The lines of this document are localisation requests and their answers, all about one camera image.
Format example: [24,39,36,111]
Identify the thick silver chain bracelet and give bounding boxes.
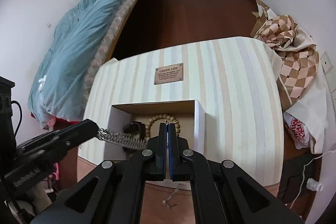
[96,127,149,152]

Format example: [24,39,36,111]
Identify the thin silver chain necklace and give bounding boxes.
[161,182,184,210]

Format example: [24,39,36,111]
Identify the pink slippers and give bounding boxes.
[45,163,59,189]

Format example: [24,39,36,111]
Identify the teal blue duvet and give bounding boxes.
[27,0,152,123]

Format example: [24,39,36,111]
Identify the white paper on duvet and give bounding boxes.
[38,75,47,93]

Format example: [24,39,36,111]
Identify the white cardboard box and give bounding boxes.
[107,100,206,153]

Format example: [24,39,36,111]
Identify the white red plastic bag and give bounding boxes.
[283,88,328,154]

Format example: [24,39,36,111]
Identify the striped pink table cloth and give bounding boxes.
[84,37,284,190]

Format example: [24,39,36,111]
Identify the brown label patch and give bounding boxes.
[154,63,183,85]

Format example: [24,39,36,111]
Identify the checkered beige blanket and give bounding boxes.
[251,0,327,115]

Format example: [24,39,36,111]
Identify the black bangle bracelet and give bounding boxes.
[122,121,145,135]

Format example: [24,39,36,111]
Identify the white charger cable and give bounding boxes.
[290,148,336,205]

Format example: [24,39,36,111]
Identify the wooden bead bracelet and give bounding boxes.
[144,113,182,139]

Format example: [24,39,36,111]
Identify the white wall power strip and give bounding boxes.
[320,50,336,114]

